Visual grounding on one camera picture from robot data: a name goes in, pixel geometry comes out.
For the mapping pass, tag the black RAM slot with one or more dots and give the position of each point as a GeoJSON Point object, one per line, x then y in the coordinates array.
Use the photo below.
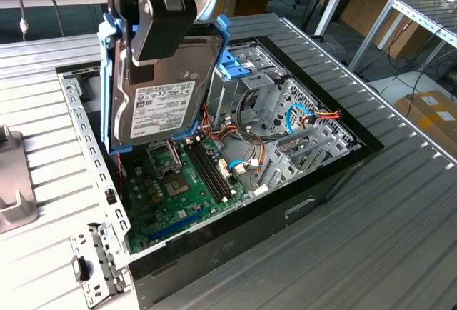
{"type": "Point", "coordinates": [213, 168]}
{"type": "Point", "coordinates": [216, 165]}
{"type": "Point", "coordinates": [205, 173]}
{"type": "Point", "coordinates": [209, 170]}

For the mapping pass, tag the large brown cardboard sheet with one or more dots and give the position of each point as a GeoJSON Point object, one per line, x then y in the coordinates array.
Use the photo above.
{"type": "Point", "coordinates": [364, 10]}

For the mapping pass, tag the yellow brown cardboard box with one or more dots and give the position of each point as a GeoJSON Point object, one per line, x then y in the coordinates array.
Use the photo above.
{"type": "Point", "coordinates": [428, 124]}

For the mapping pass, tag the blue plastic latch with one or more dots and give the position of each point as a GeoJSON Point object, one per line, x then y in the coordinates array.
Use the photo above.
{"type": "Point", "coordinates": [238, 71]}
{"type": "Point", "coordinates": [231, 63]}

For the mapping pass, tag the white frame slat table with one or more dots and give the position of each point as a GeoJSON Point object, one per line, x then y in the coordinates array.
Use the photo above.
{"type": "Point", "coordinates": [428, 6]}

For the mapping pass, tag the black open PC case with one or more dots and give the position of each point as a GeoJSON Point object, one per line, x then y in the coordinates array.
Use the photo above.
{"type": "Point", "coordinates": [250, 238]}

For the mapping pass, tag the CPU socket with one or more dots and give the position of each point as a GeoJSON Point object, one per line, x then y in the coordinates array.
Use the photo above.
{"type": "Point", "coordinates": [175, 184]}

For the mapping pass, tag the metal slot bracket flap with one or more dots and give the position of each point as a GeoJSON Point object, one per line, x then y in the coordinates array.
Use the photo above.
{"type": "Point", "coordinates": [103, 253]}

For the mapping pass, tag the grey metal drive cage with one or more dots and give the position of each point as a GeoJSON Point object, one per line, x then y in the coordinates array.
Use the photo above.
{"type": "Point", "coordinates": [228, 95]}

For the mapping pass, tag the hard disk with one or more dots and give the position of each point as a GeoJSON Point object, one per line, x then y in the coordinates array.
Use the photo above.
{"type": "Point", "coordinates": [160, 110]}

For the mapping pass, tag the grey parts rack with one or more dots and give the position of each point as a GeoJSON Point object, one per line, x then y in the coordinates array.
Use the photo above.
{"type": "Point", "coordinates": [14, 181]}

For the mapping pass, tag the metal disk bay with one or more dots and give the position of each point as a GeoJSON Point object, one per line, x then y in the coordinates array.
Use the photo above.
{"type": "Point", "coordinates": [282, 167]}

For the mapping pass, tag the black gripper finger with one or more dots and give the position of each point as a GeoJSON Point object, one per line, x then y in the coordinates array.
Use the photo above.
{"type": "Point", "coordinates": [160, 28]}

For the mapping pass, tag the green motherboard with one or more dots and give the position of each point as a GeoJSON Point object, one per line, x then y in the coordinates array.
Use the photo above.
{"type": "Point", "coordinates": [198, 195]}

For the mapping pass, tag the blue expansion slot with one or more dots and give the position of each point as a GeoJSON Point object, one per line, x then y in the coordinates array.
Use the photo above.
{"type": "Point", "coordinates": [175, 227]}

